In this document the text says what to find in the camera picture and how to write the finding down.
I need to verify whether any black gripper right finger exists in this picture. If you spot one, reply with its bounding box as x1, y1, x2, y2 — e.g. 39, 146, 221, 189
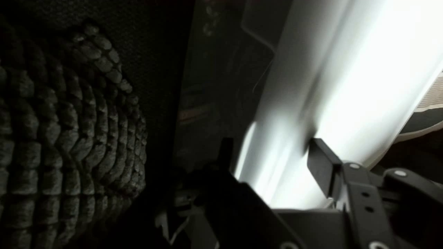
307, 136, 403, 249

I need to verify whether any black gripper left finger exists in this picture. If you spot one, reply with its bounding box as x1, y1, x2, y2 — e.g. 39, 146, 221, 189
185, 135, 307, 249

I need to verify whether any white plastic bin lid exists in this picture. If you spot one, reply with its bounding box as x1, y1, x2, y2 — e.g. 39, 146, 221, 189
233, 0, 443, 210

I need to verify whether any grey knitted cushion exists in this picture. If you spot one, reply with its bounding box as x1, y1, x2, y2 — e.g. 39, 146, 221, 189
0, 17, 150, 249

